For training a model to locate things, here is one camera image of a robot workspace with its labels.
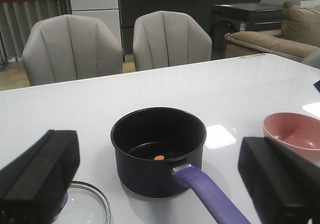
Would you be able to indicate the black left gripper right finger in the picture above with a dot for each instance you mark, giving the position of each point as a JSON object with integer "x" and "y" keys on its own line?
{"x": 284, "y": 187}

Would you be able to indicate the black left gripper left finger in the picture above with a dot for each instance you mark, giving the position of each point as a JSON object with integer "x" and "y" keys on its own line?
{"x": 33, "y": 187}

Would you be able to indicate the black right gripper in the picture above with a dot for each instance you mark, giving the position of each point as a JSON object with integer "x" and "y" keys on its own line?
{"x": 317, "y": 85}

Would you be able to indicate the pink bowl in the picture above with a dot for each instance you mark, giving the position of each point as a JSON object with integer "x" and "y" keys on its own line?
{"x": 298, "y": 132}

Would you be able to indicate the glass lid with blue knob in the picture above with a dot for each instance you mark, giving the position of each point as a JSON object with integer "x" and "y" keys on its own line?
{"x": 84, "y": 204}

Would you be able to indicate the orange ham slices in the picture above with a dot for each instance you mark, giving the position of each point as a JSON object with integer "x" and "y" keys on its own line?
{"x": 159, "y": 157}

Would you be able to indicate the dark blue pot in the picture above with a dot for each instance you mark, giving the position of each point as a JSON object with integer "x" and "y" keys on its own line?
{"x": 179, "y": 136}

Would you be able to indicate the grey chair at table end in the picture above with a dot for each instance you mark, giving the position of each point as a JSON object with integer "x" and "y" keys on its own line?
{"x": 313, "y": 60}

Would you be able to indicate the beige sofa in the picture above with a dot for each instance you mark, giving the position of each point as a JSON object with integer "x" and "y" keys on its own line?
{"x": 297, "y": 39}

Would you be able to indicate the black side table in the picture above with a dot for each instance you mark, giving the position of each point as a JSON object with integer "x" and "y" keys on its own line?
{"x": 238, "y": 17}

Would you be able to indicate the grey chair left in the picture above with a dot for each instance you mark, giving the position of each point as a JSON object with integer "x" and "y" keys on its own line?
{"x": 70, "y": 47}

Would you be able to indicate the grey chair right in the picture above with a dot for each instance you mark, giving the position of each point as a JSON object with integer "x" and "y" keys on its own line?
{"x": 166, "y": 38}

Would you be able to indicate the white refrigerator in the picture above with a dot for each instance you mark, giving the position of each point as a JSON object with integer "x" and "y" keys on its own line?
{"x": 106, "y": 10}

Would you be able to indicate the dark cabinet counter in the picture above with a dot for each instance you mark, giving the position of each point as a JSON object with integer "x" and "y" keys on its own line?
{"x": 199, "y": 10}

